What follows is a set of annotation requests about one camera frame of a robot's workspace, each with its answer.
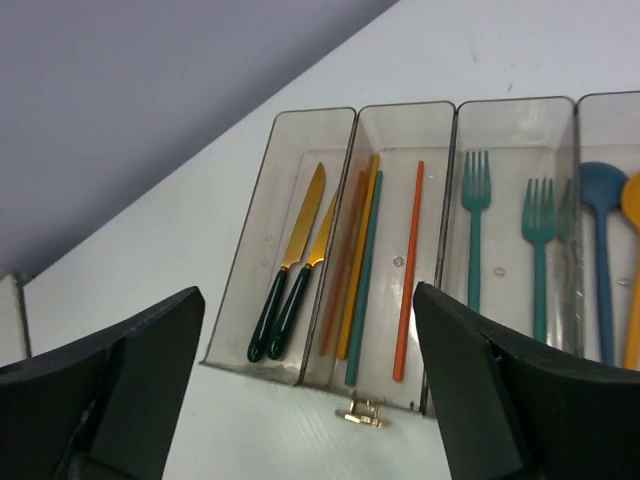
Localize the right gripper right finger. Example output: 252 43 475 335
413 282 639 479

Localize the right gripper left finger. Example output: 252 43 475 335
1 286 205 479

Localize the teal fork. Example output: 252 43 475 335
521 178 556 343

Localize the teal chopstick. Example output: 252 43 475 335
344 171 383 387

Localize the orange chopstick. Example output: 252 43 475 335
392 161 424 382

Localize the teal fork crosswise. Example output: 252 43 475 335
461 151 491 312

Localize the blue spoon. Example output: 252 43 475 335
579 162 628 366

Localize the orange spoon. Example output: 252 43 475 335
619 171 640 370

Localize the yellow knife green handle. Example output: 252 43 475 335
247 163 326 363

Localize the clear bin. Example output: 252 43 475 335
578 91 639 370
302 101 455 416
204 107 356 385
441 96 584 356

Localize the yellow knife in bin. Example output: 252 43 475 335
267 193 338 360

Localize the yellow chopstick in bin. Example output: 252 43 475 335
336 154 380 360

